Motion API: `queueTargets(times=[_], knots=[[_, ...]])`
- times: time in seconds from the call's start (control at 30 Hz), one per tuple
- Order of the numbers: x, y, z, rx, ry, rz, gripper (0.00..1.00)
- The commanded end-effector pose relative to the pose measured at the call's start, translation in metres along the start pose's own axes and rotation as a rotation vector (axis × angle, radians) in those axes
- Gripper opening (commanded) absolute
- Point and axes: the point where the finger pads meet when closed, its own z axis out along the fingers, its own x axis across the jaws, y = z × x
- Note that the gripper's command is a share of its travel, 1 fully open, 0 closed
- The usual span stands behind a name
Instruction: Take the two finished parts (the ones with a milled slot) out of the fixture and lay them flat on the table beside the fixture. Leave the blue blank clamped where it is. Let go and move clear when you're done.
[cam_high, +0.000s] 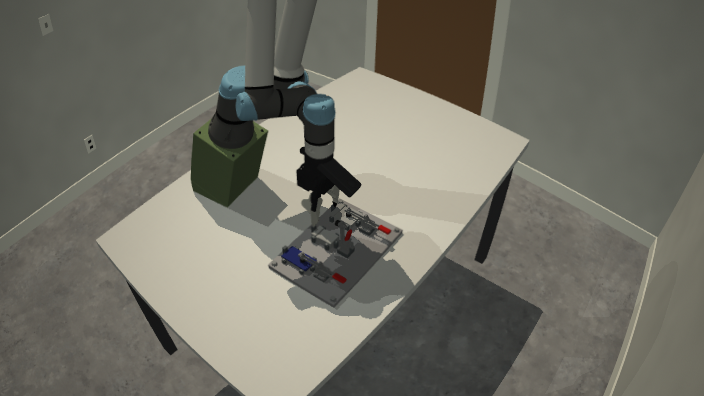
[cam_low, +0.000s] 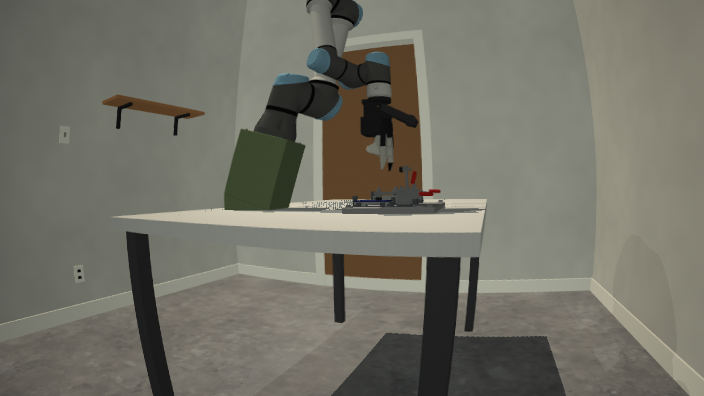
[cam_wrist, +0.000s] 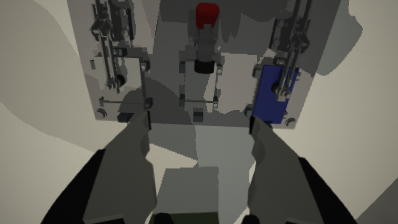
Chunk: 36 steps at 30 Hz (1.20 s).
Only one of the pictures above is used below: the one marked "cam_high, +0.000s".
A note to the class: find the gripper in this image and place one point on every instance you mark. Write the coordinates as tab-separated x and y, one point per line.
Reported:
309	177

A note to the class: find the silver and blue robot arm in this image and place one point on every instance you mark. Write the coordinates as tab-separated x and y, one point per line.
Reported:
258	79

